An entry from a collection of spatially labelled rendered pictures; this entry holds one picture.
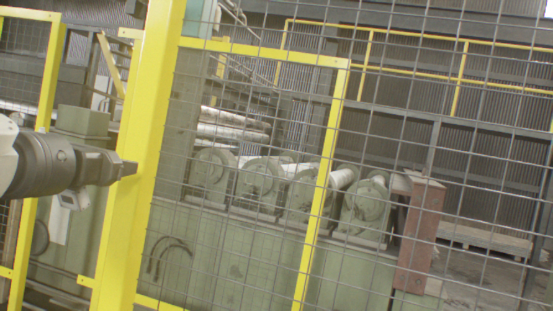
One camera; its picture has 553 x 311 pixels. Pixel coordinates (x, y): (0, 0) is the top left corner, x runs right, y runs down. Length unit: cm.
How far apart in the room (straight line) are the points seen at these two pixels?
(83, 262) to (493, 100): 1036
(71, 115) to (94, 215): 73
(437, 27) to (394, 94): 197
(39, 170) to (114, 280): 34
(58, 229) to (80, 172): 269
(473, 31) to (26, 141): 1091
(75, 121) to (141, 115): 243
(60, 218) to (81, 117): 73
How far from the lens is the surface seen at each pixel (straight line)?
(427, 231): 231
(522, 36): 1139
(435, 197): 229
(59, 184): 62
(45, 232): 337
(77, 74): 601
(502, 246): 873
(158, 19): 81
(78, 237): 322
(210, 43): 224
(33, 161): 58
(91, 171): 65
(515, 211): 1190
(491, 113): 1175
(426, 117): 513
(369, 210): 242
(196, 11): 263
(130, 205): 81
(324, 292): 253
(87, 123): 314
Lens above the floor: 144
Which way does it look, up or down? 3 degrees down
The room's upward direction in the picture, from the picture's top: 11 degrees clockwise
